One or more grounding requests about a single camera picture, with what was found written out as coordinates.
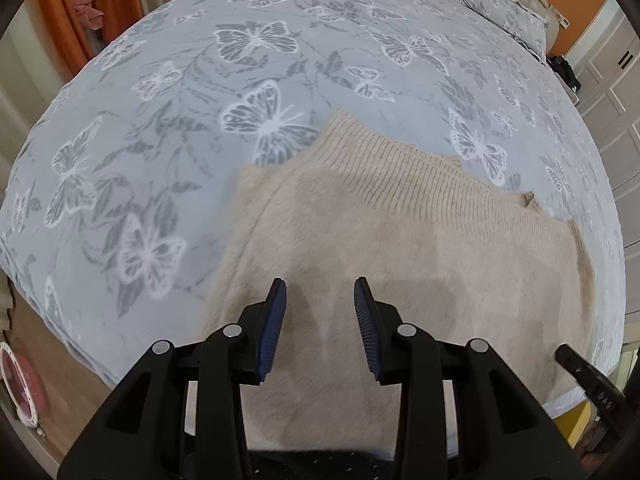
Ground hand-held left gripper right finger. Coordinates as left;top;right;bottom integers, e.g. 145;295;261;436
352;276;586;480

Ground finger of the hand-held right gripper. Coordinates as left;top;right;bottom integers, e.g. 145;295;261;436
555;343;601;386

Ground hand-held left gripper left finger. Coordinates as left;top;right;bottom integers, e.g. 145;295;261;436
57;277;288;480

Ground beige sweater with black hearts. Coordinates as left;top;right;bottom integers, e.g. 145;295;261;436
200;108;598;461

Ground pink hanging clothes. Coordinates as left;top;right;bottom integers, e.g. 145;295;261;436
66;0;107;32

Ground yellow stool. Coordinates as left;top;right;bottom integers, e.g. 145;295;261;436
554;400;598;448

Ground butterfly print bed blanket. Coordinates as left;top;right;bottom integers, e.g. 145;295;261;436
0;0;628;421

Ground pink and white round object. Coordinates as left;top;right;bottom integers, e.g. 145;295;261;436
0;341;47;429

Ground black bag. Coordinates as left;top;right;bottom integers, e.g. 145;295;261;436
546;55;582;95

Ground butterfly print pillow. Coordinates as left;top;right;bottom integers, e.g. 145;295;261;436
452;0;549;59

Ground orange curtain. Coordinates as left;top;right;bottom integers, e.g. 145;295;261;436
34;0;97;63

